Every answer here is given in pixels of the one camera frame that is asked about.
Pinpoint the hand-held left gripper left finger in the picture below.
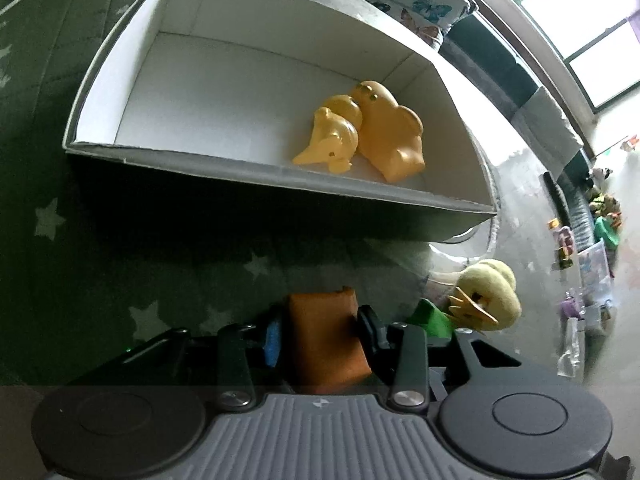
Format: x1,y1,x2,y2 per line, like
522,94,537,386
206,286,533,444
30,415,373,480
50,317,287,412

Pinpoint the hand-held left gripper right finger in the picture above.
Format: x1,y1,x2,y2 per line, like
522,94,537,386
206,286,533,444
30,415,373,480
356,304,539,414

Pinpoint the orange toy block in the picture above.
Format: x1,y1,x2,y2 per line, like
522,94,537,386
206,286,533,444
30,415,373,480
286,286,374,395

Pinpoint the green toy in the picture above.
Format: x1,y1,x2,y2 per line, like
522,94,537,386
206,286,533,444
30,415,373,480
404,298,455,339

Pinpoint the yellow plush duck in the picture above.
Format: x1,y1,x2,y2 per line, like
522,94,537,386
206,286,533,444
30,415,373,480
446,259,522,332

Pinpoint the yellow rubber duck toy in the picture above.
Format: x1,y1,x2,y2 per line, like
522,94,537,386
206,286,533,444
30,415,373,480
292,94,364,177

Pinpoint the round yellow rubber toy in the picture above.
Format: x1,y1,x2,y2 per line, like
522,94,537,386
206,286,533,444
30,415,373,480
349,80,428,184

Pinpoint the grey cardboard box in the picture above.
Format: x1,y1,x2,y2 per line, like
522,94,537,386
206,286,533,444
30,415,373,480
62,0,499,244

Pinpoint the pile of plush toys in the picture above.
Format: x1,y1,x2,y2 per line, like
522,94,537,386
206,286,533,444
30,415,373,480
586,166,624,248

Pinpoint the white cushion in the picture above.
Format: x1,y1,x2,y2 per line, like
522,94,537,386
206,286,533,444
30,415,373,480
509,85,587,162

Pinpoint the butterfly print cushion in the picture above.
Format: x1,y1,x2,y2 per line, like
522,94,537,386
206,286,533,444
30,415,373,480
349,0,478,47

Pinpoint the window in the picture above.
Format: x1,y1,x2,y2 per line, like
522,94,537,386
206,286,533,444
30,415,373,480
474,0,640,117

